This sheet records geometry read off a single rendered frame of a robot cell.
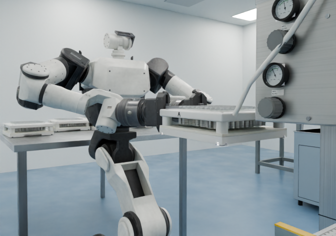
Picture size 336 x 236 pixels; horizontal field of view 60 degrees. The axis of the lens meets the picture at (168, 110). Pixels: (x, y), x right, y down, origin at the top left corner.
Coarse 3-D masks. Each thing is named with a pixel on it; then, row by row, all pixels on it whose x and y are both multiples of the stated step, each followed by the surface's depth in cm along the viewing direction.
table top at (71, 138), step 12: (0, 132) 195; (60, 132) 195; (72, 132) 195; (84, 132) 195; (144, 132) 195; (156, 132) 195; (12, 144) 142; (24, 144) 141; (36, 144) 144; (48, 144) 148; (60, 144) 151; (72, 144) 155; (84, 144) 159
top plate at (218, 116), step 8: (160, 112) 82; (168, 112) 79; (176, 112) 76; (184, 112) 73; (192, 112) 71; (200, 112) 69; (208, 112) 66; (216, 112) 65; (224, 112) 65; (232, 112) 65; (240, 112) 66; (248, 112) 68; (208, 120) 67; (216, 120) 64; (224, 120) 63; (232, 120) 65; (240, 120) 67
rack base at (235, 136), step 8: (160, 128) 82; (168, 128) 79; (176, 128) 76; (184, 128) 74; (192, 128) 74; (256, 128) 75; (264, 128) 75; (272, 128) 75; (280, 128) 76; (176, 136) 76; (184, 136) 74; (192, 136) 71; (200, 136) 69; (208, 136) 66; (216, 136) 64; (224, 136) 64; (232, 136) 65; (240, 136) 67; (248, 136) 68; (256, 136) 70; (264, 136) 72; (272, 136) 74; (280, 136) 76
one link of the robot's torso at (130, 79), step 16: (96, 64) 118; (112, 64) 120; (128, 64) 125; (144, 64) 131; (80, 80) 121; (96, 80) 118; (112, 80) 119; (128, 80) 124; (144, 80) 128; (128, 96) 125; (144, 96) 134; (96, 112) 124; (128, 128) 132
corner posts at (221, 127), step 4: (164, 116) 81; (164, 120) 81; (168, 120) 81; (164, 124) 81; (168, 124) 81; (216, 124) 65; (220, 124) 64; (224, 124) 64; (276, 124) 76; (280, 124) 76; (216, 128) 65; (220, 128) 64; (224, 128) 64; (216, 132) 65; (220, 132) 64; (224, 132) 64
